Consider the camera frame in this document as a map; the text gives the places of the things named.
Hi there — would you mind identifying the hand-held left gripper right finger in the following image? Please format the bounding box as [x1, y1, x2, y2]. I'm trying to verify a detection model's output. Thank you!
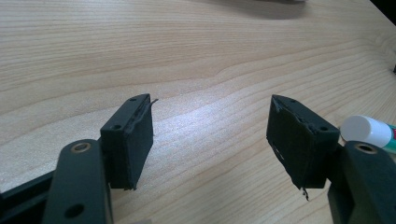
[265, 94, 396, 224]

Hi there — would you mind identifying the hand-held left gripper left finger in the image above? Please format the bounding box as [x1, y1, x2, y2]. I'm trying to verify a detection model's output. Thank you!
[42, 93, 159, 224]

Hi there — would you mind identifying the white-capped green tube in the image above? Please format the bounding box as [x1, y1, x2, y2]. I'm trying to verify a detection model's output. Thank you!
[339, 115, 396, 154]

